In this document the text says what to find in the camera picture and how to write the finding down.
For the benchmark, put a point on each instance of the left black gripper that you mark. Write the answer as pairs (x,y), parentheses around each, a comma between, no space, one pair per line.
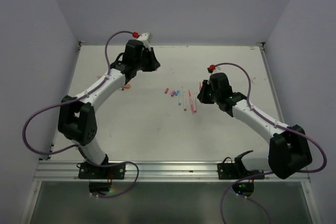
(154,63)

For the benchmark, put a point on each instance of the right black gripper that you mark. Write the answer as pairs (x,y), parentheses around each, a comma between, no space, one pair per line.
(202,95)

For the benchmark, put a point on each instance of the pink capped pen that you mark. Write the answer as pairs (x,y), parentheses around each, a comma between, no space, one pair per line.
(194,99)

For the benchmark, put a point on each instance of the white purple pen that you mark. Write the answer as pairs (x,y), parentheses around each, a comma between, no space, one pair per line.
(184,101)

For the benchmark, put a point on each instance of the white blue pen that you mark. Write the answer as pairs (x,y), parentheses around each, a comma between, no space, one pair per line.
(180,96)

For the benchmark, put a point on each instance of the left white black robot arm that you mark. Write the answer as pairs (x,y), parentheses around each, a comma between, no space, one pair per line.
(77,116)

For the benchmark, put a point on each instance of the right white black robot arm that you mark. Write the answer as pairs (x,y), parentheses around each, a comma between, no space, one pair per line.
(288,151)

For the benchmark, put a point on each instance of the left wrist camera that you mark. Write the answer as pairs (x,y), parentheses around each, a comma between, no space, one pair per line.
(146,39)

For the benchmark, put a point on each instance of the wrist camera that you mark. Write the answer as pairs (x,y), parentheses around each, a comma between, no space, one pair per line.
(212,69)
(146,39)

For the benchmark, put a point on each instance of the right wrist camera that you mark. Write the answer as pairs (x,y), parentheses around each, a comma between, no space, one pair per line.
(212,69)

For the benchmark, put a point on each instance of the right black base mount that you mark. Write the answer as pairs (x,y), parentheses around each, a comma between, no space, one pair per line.
(233,169)

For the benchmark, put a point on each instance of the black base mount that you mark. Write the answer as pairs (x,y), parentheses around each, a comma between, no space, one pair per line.
(233,169)
(100,178)

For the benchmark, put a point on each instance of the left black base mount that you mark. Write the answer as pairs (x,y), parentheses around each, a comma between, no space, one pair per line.
(100,178)

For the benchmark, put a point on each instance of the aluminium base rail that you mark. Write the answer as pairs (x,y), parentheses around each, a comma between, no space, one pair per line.
(67,171)

